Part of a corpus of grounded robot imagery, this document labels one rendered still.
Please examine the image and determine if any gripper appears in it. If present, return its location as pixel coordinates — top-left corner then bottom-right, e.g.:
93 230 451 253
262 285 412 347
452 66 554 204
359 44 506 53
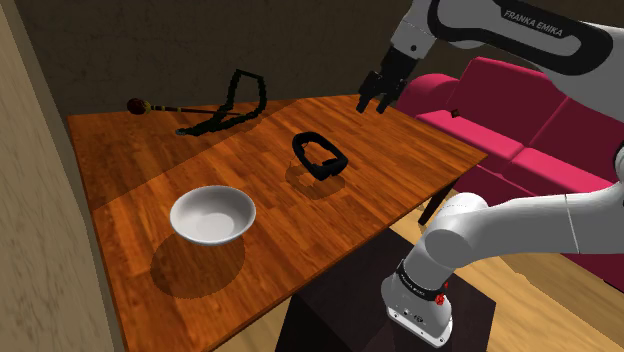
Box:
356 46 422 115

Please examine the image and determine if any black headset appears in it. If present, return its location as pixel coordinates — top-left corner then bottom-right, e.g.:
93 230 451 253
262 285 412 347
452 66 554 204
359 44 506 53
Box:
291 131 350 182

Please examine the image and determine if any pink sofa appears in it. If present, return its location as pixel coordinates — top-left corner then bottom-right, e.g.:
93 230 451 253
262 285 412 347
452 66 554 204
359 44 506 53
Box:
395 56 624 294

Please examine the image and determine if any wooden table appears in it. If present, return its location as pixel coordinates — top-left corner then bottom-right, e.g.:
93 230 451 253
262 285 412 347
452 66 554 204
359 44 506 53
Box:
66 93 489 352

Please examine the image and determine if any white bowl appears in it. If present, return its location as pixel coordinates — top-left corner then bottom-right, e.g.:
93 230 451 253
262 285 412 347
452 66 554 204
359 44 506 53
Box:
169 184 258 247

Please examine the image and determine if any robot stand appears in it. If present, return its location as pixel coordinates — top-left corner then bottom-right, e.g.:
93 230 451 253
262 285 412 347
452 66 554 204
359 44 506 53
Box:
274 227 497 352

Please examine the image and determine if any dark red ball-tipped stick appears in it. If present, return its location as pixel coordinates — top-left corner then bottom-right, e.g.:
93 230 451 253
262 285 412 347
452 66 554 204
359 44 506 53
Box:
126 97 245 118

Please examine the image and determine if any black strap loop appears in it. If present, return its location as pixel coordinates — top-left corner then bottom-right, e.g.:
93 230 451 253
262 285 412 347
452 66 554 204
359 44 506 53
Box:
175 68 269 137

